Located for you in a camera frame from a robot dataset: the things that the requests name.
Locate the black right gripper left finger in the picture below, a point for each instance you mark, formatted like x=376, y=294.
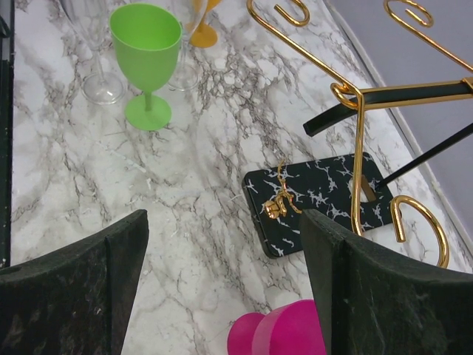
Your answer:
x=79, y=298

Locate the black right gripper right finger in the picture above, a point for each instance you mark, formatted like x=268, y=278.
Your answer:
x=372, y=300

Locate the pink wine glass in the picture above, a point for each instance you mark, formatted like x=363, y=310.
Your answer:
x=290, y=329

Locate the orange wine glass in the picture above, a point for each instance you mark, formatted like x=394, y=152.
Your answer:
x=202, y=34

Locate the green wine glass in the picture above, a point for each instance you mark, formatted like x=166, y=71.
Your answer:
x=147, y=41

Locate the clear wine glass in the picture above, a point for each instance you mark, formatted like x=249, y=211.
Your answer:
x=88, y=20

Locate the clear champagne flute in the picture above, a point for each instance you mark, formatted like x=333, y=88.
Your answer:
x=189, y=14

